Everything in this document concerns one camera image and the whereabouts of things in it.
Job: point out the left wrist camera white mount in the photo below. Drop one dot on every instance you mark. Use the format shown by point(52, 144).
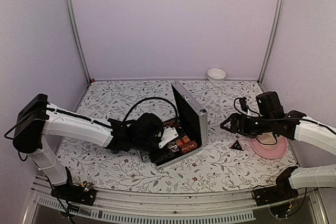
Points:
point(168, 135)

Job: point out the black red triangle piece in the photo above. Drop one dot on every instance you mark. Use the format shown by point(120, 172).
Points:
point(236, 146)

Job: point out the aluminium frame post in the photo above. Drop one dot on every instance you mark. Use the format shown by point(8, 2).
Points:
point(76, 38)
point(271, 40)

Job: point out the white bowl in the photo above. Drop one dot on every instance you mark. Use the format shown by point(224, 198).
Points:
point(216, 75)

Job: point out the left aluminium frame post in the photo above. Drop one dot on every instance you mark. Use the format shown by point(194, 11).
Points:
point(76, 38)

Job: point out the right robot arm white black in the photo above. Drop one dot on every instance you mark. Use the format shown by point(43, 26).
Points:
point(295, 126)

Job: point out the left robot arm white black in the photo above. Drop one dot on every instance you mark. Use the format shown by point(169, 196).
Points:
point(40, 118)

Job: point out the aluminium poker case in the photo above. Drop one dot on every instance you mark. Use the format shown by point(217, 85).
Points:
point(191, 122)

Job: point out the red card deck box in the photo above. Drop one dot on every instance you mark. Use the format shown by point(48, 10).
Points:
point(182, 141)

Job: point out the pink plate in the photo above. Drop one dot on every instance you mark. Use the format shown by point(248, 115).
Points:
point(270, 151)

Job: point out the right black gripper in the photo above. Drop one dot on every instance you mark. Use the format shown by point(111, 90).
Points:
point(243, 128)

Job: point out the floral table mat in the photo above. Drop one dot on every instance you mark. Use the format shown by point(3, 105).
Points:
point(214, 168)

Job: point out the right aluminium frame post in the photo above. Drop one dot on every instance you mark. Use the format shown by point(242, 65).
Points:
point(271, 40)

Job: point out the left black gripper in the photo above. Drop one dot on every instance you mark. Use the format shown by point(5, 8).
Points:
point(163, 155)

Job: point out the cream cup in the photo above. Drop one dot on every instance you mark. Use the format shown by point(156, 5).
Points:
point(267, 138)

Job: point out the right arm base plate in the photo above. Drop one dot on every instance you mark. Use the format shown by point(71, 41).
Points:
point(281, 191)

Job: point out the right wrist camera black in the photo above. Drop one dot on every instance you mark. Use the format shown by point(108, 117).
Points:
point(242, 107)

